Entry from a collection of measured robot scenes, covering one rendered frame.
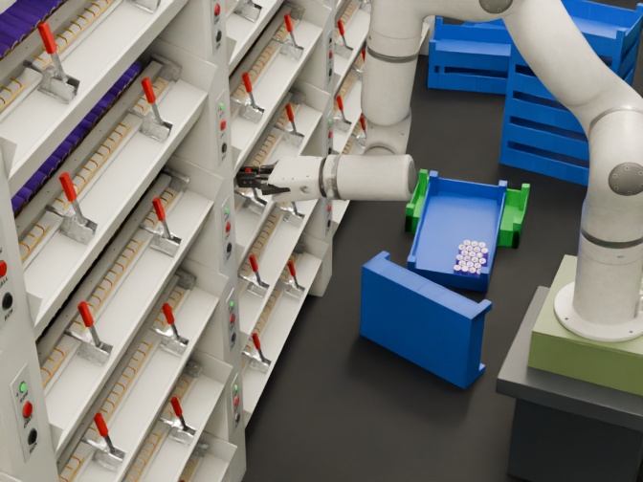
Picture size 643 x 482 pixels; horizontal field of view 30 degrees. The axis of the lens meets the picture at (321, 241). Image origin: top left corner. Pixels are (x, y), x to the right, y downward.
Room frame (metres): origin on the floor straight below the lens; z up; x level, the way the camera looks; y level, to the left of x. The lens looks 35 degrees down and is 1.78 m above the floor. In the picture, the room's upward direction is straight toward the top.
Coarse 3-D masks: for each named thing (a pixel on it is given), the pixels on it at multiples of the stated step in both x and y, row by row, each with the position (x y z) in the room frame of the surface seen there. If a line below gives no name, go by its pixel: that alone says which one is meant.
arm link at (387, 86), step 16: (368, 48) 1.85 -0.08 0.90; (368, 64) 1.84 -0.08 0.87; (384, 64) 1.82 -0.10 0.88; (400, 64) 1.82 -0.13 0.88; (416, 64) 1.86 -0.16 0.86; (368, 80) 1.84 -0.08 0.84; (384, 80) 1.82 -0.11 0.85; (400, 80) 1.82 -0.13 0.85; (368, 96) 1.84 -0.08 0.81; (384, 96) 1.82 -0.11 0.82; (400, 96) 1.83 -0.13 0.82; (368, 112) 1.83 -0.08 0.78; (384, 112) 1.82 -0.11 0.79; (400, 112) 1.83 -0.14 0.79; (368, 128) 1.95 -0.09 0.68; (384, 128) 1.94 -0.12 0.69; (400, 128) 1.93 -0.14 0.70; (368, 144) 1.94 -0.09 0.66; (384, 144) 1.92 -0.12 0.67; (400, 144) 1.93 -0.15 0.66
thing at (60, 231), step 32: (160, 64) 1.65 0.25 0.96; (192, 64) 1.66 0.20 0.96; (128, 96) 1.54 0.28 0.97; (160, 96) 1.59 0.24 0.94; (192, 96) 1.63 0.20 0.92; (96, 128) 1.44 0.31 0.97; (128, 128) 1.49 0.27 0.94; (160, 128) 1.50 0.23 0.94; (64, 160) 1.37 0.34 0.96; (96, 160) 1.41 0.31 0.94; (128, 160) 1.43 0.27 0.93; (160, 160) 1.46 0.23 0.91; (32, 192) 1.28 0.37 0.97; (64, 192) 1.32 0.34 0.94; (96, 192) 1.34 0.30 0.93; (128, 192) 1.36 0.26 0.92; (32, 224) 1.22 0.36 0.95; (64, 224) 1.25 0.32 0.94; (96, 224) 1.25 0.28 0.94; (32, 256) 1.18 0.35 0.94; (64, 256) 1.20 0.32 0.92; (96, 256) 1.27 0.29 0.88; (32, 288) 1.13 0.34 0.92; (64, 288) 1.15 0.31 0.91; (32, 320) 1.07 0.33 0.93
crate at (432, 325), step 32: (384, 256) 2.22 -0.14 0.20; (384, 288) 2.14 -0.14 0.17; (416, 288) 2.10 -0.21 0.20; (384, 320) 2.14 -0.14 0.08; (416, 320) 2.08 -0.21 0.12; (448, 320) 2.03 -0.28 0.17; (480, 320) 2.02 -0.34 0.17; (416, 352) 2.08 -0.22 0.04; (448, 352) 2.03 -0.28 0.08; (480, 352) 2.03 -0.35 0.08
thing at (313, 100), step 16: (304, 96) 2.33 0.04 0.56; (320, 96) 2.33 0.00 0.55; (304, 112) 2.31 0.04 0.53; (320, 112) 2.33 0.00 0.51; (304, 128) 2.25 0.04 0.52; (288, 144) 2.17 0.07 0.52; (304, 144) 2.19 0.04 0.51; (272, 160) 2.10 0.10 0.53; (240, 208) 1.91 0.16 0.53; (240, 224) 1.87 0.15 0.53; (256, 224) 1.88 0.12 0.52; (240, 240) 1.82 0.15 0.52; (240, 256) 1.74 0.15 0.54
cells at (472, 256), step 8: (464, 248) 2.42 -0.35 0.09; (472, 248) 2.42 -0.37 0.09; (480, 248) 2.42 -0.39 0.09; (456, 256) 2.40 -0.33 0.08; (464, 256) 2.39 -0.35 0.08; (472, 256) 2.39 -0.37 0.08; (480, 256) 2.39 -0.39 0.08; (456, 264) 2.40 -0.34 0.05; (464, 264) 2.37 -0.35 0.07; (472, 264) 2.37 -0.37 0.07; (480, 264) 2.37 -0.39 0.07; (456, 272) 2.36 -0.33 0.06; (464, 272) 2.35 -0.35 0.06; (472, 272) 2.35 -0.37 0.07
